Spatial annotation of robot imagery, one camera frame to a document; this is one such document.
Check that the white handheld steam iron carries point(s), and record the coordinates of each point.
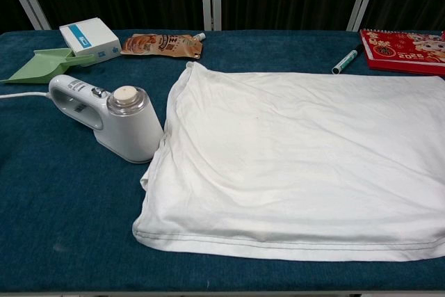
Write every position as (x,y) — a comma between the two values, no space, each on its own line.
(132,130)

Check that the white shirt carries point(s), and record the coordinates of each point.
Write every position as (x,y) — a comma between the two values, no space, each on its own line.
(295,158)

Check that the brown spouted food pouch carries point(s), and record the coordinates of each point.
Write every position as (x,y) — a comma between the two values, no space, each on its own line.
(160,45)

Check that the green and white marker pen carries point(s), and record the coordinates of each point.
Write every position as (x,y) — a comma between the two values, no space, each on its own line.
(346,60)

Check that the white and blue cardboard box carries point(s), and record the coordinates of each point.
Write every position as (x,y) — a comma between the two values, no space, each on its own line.
(99,38)

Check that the blue table cloth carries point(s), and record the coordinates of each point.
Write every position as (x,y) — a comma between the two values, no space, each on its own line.
(69,206)

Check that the green plastic dustpan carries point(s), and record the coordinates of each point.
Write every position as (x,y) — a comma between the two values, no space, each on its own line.
(41,65)

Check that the red 2026 desk calendar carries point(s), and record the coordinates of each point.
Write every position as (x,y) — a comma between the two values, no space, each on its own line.
(403,51)

